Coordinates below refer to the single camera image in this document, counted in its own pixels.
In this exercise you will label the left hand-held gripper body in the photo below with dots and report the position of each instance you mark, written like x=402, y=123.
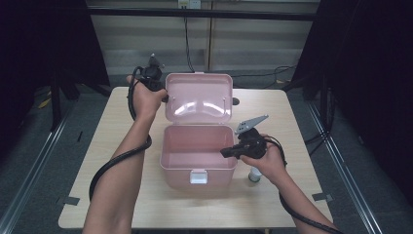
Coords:
x=151, y=78

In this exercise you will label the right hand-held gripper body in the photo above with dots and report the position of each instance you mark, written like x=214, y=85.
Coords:
x=251, y=143

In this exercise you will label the small white bottle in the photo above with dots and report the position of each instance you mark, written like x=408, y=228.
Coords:
x=255, y=175

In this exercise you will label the pink plastic storage box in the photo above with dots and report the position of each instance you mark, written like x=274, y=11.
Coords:
x=198, y=152

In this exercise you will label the person's left hand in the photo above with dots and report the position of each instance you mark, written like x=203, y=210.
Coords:
x=146, y=100

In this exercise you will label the person's right hand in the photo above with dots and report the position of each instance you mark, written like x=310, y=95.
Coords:
x=269, y=165

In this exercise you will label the black horizontal bar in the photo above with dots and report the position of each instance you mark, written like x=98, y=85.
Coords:
x=201, y=14

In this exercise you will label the black metal stand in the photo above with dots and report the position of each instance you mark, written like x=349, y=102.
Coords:
x=325, y=107

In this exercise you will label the grey tape piece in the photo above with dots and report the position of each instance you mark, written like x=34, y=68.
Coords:
x=322, y=197
x=68, y=201

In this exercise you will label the dark curtain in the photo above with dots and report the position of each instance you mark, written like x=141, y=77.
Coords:
x=373, y=81
x=42, y=48

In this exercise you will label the white wall power outlet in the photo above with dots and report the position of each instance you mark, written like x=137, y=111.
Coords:
x=189, y=3

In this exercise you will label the metal floor rail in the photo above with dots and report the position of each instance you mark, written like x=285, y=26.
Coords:
x=32, y=172
x=341, y=169

